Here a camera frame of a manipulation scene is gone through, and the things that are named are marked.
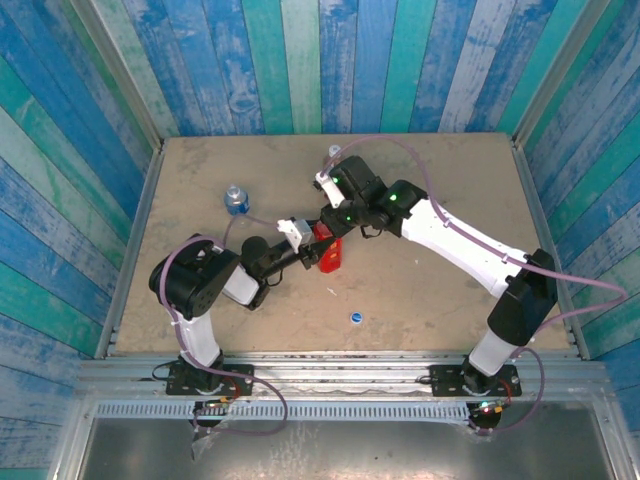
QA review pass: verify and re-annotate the red label drink bottle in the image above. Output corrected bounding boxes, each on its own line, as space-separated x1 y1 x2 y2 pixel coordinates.
313 222 345 274

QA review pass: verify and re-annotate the blue label water bottle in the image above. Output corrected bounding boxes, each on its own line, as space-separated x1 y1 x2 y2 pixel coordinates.
222 184 250 217

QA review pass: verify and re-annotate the steel sheet panel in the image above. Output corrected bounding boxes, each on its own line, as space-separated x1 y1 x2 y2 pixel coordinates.
79 418 616 480

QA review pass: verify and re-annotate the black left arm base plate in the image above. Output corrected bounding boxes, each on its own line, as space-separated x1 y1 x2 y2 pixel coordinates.
166 363 255 397

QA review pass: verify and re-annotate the aluminium mounting rail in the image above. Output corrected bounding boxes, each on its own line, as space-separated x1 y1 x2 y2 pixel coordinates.
77 351 611 401

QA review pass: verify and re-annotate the aluminium table side rail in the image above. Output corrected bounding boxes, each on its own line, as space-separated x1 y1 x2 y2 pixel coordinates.
93 142 166 360
510 137 592 361

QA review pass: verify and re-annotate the white slotted cable duct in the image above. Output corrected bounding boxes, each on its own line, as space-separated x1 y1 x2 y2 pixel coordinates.
94 401 472 422

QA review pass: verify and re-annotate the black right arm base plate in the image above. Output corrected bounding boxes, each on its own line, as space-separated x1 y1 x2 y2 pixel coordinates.
429 364 523 398

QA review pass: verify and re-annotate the aluminium corner post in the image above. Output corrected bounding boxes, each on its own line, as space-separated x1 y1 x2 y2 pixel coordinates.
69 0 166 151
512 0 612 146

